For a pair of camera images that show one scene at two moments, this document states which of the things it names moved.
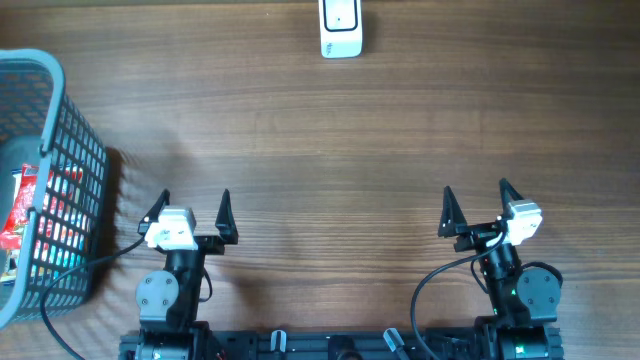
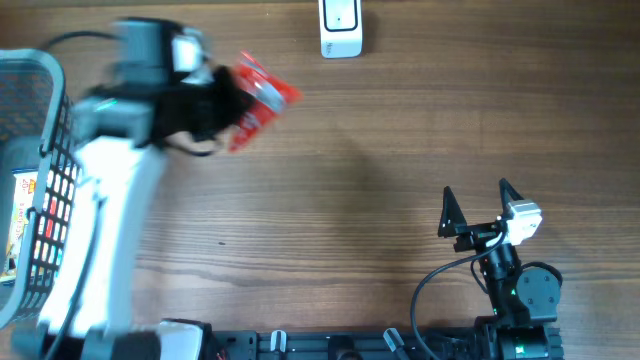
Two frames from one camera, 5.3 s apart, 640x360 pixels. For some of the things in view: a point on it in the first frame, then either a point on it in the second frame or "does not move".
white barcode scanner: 341,32 does not move
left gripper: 213,245 -> 235,103
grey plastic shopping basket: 44,132 does not move
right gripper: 453,217 does not move
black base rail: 510,343 does not move
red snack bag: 25,194 -> 271,94
